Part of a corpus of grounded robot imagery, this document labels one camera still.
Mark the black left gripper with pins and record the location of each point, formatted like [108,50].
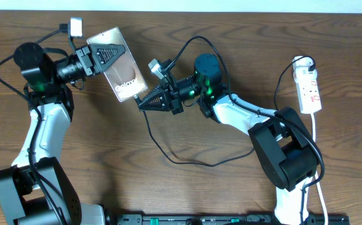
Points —
[87,62]

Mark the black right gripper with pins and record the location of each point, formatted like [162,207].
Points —
[174,103]

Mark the Galaxy S25 Ultra smartphone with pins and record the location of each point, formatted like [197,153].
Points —
[123,75]

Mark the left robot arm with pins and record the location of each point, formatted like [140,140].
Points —
[35,189]

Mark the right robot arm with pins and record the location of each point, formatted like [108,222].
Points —
[285,149]

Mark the white power strip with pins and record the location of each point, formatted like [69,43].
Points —
[307,90]

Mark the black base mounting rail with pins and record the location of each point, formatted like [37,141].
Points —
[137,219]

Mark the white USB wall charger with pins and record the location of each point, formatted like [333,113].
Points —
[304,61]

